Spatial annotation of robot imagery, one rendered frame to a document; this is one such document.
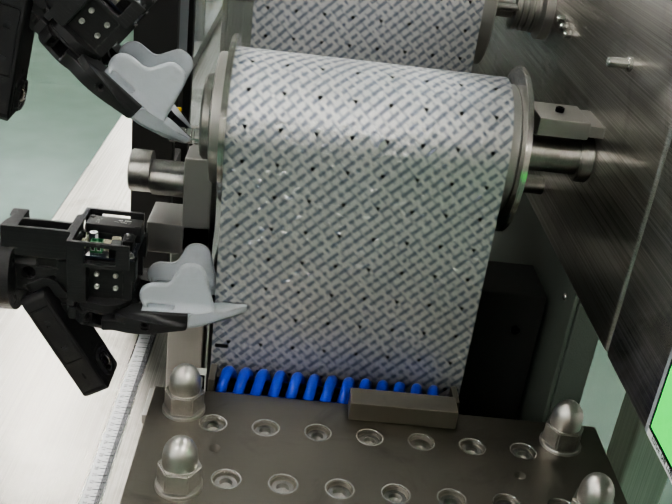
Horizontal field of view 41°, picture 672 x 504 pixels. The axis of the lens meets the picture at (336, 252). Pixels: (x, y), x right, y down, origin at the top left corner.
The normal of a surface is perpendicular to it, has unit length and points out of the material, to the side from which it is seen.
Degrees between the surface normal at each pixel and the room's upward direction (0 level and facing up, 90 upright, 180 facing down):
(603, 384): 0
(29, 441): 0
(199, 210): 90
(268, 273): 90
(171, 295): 90
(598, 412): 0
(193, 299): 90
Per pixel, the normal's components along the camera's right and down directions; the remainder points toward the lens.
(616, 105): -0.99, -0.11
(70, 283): 0.00, 0.44
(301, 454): 0.11, -0.89
